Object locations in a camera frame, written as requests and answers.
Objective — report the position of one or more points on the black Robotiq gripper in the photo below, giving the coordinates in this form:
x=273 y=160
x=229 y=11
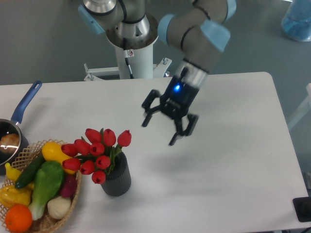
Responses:
x=174 y=103

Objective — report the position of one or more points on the red tulip bouquet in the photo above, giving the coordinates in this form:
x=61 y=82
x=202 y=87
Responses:
x=99 y=154

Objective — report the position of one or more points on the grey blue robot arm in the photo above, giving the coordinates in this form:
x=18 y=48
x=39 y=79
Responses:
x=199 y=34

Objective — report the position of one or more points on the dark grey ribbed vase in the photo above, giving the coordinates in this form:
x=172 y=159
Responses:
x=118 y=182

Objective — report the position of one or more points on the purple red onion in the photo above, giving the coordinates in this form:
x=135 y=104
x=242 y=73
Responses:
x=69 y=186

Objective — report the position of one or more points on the yellow squash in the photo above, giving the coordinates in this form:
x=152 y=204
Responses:
x=51 y=151

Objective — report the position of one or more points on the green bok choy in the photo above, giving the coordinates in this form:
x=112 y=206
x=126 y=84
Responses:
x=48 y=181

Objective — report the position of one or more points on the white garlic bulb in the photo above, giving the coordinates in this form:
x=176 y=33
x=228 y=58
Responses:
x=58 y=207

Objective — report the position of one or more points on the green cucumber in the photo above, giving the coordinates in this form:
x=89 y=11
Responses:
x=29 y=173

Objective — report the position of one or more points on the black device at edge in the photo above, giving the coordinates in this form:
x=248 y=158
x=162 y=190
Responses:
x=302 y=208

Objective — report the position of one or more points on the brown bread roll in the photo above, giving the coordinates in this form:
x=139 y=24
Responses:
x=9 y=143

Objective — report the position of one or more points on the woven wicker basket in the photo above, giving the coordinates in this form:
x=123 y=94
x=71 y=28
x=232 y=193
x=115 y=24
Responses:
x=46 y=224

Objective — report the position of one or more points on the yellow banana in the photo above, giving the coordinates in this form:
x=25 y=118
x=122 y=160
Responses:
x=12 y=173

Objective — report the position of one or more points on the yellow gourd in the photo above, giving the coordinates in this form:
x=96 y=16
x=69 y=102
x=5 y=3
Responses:
x=9 y=196

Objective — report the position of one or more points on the orange fruit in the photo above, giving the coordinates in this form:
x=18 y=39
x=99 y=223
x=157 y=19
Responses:
x=18 y=219

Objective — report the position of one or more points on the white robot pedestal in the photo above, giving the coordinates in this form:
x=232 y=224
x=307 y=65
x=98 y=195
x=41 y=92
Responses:
x=134 y=49

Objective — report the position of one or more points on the blue handled saucepan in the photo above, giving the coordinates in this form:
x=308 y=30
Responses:
x=12 y=126

